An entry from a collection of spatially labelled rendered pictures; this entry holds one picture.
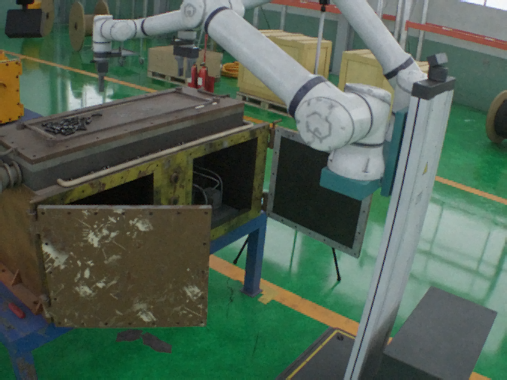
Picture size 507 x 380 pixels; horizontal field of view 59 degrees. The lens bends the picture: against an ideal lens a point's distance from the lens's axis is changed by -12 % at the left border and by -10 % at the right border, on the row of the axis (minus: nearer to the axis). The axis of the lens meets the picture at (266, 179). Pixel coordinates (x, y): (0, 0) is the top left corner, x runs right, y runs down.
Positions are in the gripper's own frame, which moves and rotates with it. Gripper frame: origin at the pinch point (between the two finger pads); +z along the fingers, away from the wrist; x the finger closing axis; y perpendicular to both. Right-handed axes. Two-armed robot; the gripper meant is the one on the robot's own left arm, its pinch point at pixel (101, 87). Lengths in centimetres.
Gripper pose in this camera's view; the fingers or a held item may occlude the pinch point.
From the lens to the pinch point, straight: 233.3
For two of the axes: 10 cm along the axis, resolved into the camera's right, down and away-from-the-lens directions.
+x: 4.1, 4.0, -8.2
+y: -9.1, 0.8, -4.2
